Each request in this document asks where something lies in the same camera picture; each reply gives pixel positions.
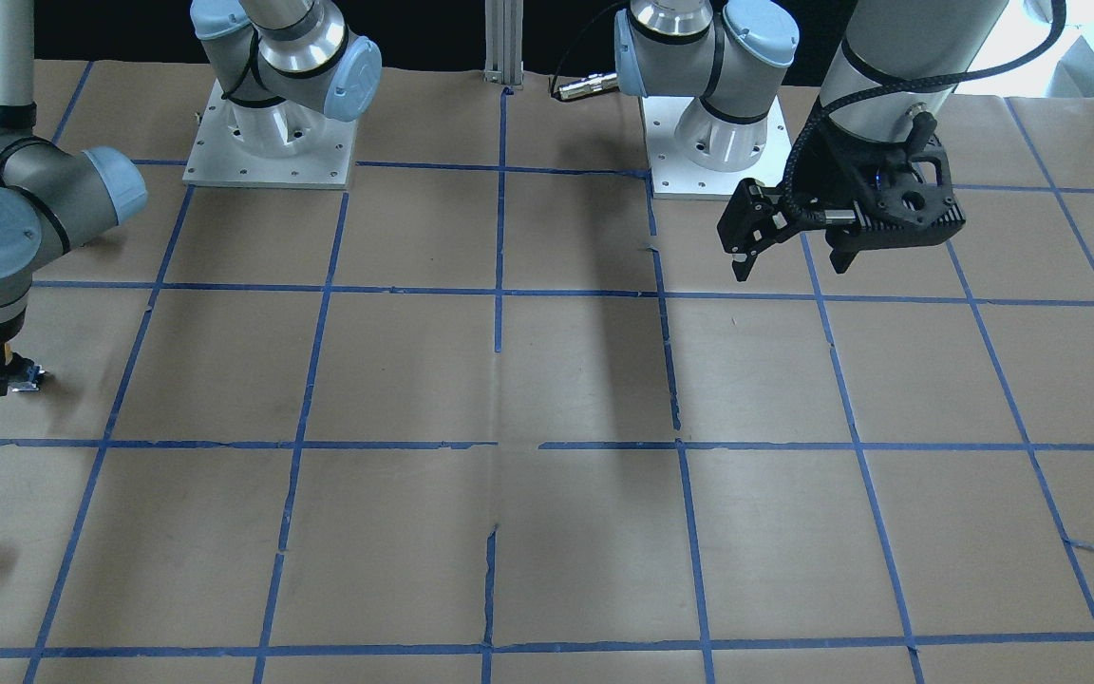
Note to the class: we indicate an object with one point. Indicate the yellow push button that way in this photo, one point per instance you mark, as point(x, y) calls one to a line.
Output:
point(21, 374)

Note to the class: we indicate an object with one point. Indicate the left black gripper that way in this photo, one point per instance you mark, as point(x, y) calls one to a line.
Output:
point(838, 178)

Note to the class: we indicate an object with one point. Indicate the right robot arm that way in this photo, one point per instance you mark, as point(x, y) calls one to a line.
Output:
point(286, 72)

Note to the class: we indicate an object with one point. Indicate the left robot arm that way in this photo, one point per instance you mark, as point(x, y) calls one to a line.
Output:
point(895, 65)

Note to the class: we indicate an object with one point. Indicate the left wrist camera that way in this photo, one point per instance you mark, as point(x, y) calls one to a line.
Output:
point(911, 202)

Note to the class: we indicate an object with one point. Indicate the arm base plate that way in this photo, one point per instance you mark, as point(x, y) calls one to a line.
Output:
point(694, 156)
point(285, 146)

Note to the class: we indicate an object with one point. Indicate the aluminium frame post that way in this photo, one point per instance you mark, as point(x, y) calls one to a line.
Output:
point(504, 26)

